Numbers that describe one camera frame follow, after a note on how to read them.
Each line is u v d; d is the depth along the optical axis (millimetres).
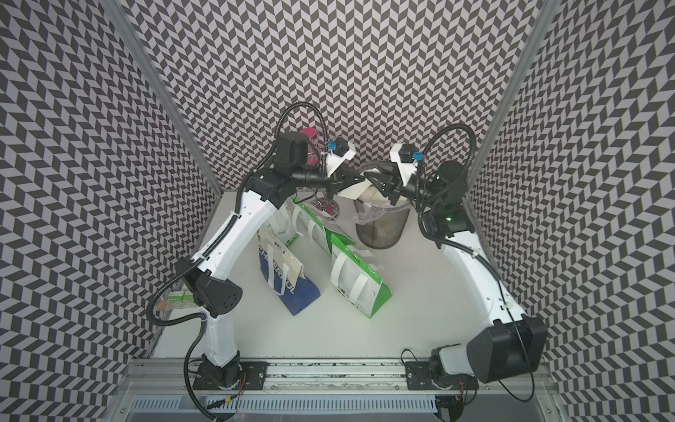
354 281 682
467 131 426
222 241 481
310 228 785
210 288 450
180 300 805
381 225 889
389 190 575
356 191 656
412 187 568
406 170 533
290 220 866
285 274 707
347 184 644
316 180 602
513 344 400
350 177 631
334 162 574
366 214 806
